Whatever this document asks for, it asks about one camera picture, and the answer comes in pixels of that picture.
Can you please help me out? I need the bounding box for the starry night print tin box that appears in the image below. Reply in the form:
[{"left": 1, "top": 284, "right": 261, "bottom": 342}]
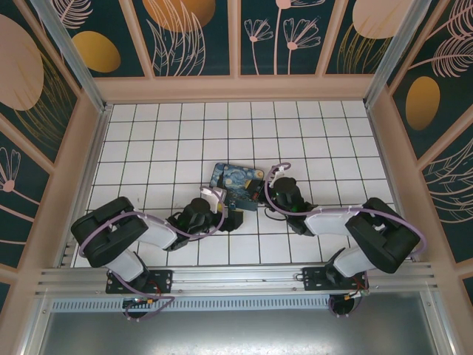
[{"left": 209, "top": 161, "right": 266, "bottom": 212}]

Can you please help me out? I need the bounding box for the grey steel sheet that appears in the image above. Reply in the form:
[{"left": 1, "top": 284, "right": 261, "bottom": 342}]
[{"left": 35, "top": 310, "right": 446, "bottom": 355}]

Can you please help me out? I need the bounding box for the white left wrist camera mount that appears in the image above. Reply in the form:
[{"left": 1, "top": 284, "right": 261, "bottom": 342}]
[{"left": 199, "top": 186, "right": 228, "bottom": 214}]

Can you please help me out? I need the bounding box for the aluminium frame rail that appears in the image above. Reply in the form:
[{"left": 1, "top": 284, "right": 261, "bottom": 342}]
[{"left": 34, "top": 261, "right": 441, "bottom": 297}]

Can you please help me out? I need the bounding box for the purple cable loop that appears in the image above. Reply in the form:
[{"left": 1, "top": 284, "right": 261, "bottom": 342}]
[
  {"left": 123, "top": 294, "right": 175, "bottom": 323},
  {"left": 327, "top": 291, "right": 365, "bottom": 320}
]

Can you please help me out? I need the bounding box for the perforated grey cable duct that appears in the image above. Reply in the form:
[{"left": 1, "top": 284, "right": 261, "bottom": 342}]
[{"left": 49, "top": 295, "right": 430, "bottom": 314}]

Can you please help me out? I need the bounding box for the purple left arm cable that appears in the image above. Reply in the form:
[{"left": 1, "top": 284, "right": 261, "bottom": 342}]
[{"left": 78, "top": 186, "right": 227, "bottom": 260}]

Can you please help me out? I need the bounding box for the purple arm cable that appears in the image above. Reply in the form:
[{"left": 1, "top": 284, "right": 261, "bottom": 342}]
[
  {"left": 264, "top": 161, "right": 429, "bottom": 257},
  {"left": 78, "top": 186, "right": 227, "bottom": 260}
]

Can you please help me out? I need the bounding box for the wall panel with pink flowers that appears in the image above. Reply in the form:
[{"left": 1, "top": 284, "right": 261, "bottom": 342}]
[{"left": 239, "top": 0, "right": 336, "bottom": 78}]

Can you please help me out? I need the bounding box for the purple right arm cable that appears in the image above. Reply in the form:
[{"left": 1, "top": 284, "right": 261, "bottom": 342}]
[{"left": 264, "top": 161, "right": 429, "bottom": 257}]

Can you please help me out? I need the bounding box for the wall panel with orange oval and feather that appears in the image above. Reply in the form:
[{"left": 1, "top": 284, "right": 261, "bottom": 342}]
[{"left": 387, "top": 0, "right": 473, "bottom": 160}]

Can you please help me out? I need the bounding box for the wall panel with pink feathers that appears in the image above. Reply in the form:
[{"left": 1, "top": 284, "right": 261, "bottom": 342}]
[{"left": 420, "top": 143, "right": 473, "bottom": 264}]

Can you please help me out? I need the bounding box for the aluminium corner post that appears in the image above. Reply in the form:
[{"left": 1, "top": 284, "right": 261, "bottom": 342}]
[
  {"left": 28, "top": 0, "right": 113, "bottom": 115},
  {"left": 363, "top": 0, "right": 425, "bottom": 109}
]

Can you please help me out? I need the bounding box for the wall panel with single flower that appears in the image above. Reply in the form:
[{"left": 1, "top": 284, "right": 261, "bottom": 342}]
[{"left": 0, "top": 121, "right": 52, "bottom": 268}]

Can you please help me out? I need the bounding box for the wall panel with beige circle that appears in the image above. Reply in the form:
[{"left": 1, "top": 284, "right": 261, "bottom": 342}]
[{"left": 324, "top": 0, "right": 408, "bottom": 78}]

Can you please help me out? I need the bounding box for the wall panel with orange circle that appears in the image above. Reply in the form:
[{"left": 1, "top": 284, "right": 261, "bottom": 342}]
[{"left": 131, "top": 0, "right": 239, "bottom": 78}]

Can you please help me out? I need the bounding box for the wall panel with large beige disc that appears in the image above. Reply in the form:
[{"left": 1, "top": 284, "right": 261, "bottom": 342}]
[{"left": 0, "top": 0, "right": 81, "bottom": 168}]

